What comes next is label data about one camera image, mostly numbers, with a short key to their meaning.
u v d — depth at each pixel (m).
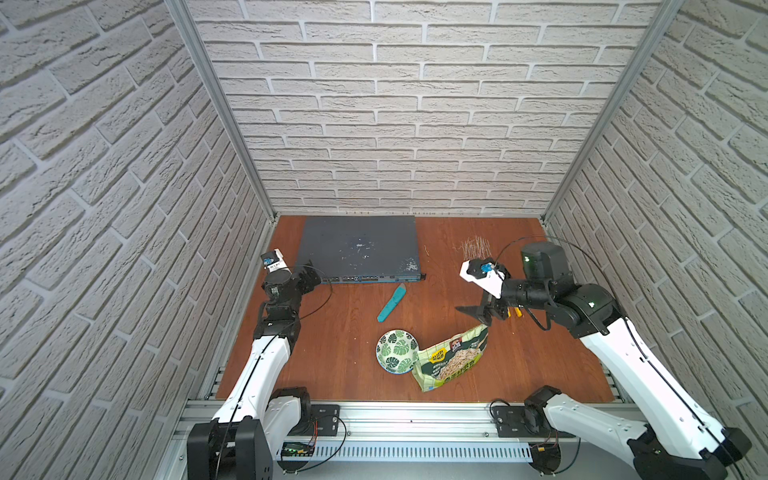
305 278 0.74
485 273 0.53
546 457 0.69
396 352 0.85
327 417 0.73
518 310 0.55
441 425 0.74
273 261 0.69
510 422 0.73
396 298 0.96
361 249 1.04
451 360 0.71
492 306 0.56
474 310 0.57
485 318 0.57
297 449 0.71
